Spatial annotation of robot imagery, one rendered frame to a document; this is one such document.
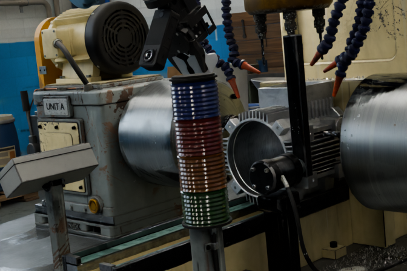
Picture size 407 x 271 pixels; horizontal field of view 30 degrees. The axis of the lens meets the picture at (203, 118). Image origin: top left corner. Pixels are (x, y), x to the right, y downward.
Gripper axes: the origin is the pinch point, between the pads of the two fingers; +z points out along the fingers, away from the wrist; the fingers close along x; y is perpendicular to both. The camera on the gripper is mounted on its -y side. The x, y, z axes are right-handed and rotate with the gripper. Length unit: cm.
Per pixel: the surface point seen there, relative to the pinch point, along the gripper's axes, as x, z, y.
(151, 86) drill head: 29.3, 6.9, 10.4
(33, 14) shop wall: 602, 135, 330
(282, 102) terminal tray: -7.2, 11.7, 10.5
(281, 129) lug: -13.0, 11.1, 1.5
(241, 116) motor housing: -3.0, 9.3, 2.9
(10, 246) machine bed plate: 59, 26, -28
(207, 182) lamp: -38, -13, -37
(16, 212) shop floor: 427, 202, 118
